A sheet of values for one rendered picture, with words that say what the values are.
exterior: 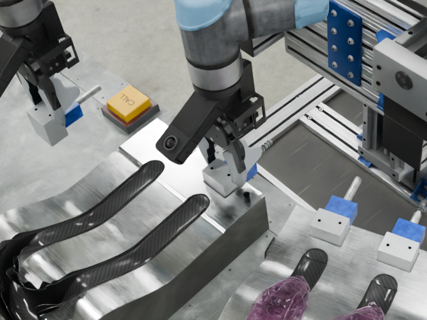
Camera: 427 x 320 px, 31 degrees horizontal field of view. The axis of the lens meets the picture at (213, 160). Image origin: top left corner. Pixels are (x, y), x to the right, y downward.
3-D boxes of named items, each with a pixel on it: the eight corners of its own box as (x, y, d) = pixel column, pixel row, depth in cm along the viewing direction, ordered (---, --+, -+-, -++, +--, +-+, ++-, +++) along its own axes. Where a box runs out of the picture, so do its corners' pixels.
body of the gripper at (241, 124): (268, 125, 117) (261, 66, 108) (227, 159, 114) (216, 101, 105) (232, 102, 121) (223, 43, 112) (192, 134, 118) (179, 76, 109)
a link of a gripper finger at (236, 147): (253, 171, 116) (236, 126, 111) (245, 178, 115) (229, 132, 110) (232, 161, 119) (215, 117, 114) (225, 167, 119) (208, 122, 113)
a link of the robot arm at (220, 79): (211, 79, 101) (170, 52, 106) (216, 103, 105) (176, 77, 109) (251, 47, 104) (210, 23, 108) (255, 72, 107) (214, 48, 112)
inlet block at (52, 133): (94, 91, 139) (87, 69, 135) (112, 104, 136) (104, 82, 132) (35, 133, 134) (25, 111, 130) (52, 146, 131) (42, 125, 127)
